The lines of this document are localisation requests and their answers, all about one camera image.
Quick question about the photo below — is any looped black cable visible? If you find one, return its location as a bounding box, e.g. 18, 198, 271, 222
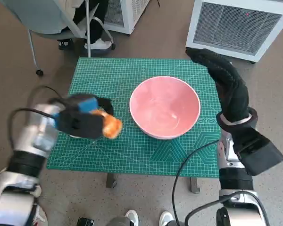
185, 191, 272, 226

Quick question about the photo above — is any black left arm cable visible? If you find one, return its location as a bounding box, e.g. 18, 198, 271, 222
9, 108, 59, 151
28, 86, 67, 111

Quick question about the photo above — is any small black box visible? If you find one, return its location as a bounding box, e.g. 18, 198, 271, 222
76, 217, 95, 226

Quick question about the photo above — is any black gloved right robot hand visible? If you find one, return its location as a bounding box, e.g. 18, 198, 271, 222
185, 47, 250, 123

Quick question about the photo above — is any white shoe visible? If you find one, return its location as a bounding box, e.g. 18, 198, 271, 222
125, 210, 139, 226
159, 211, 174, 226

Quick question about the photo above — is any pink bowl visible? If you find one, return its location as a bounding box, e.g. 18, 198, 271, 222
129, 75, 201, 140

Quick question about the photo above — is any grey round robot part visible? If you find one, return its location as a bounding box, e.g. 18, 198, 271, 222
107, 216, 130, 226

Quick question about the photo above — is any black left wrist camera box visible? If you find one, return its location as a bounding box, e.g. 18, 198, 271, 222
56, 109, 105, 140

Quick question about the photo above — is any long black cable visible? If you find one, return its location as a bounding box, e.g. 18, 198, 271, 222
171, 140, 220, 226

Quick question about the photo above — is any green cutting mat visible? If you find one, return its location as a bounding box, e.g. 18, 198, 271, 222
46, 57, 221, 178

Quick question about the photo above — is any grey office chair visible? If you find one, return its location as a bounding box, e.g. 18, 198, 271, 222
0, 0, 116, 76

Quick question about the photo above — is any large white mesh cabinet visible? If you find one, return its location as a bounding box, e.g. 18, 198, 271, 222
185, 0, 283, 63

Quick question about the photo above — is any small white mesh cabinet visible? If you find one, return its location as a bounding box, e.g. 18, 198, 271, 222
103, 0, 151, 35

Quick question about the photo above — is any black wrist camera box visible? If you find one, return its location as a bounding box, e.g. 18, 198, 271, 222
56, 109, 105, 140
233, 127, 283, 177

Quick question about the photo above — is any grey table leg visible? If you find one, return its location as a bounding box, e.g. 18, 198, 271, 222
190, 177, 201, 194
105, 173, 117, 188

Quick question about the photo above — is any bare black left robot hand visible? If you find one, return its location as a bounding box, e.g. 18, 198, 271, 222
66, 93, 114, 118

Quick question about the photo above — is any braided toy bread loaf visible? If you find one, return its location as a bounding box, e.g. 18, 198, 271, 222
93, 109, 123, 141

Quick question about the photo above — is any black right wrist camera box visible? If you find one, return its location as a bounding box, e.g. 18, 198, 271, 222
233, 127, 283, 177

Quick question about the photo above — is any person in white trousers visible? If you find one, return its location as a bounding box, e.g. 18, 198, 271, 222
35, 204, 47, 223

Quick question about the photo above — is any seated person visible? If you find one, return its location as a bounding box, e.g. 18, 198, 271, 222
56, 0, 113, 50

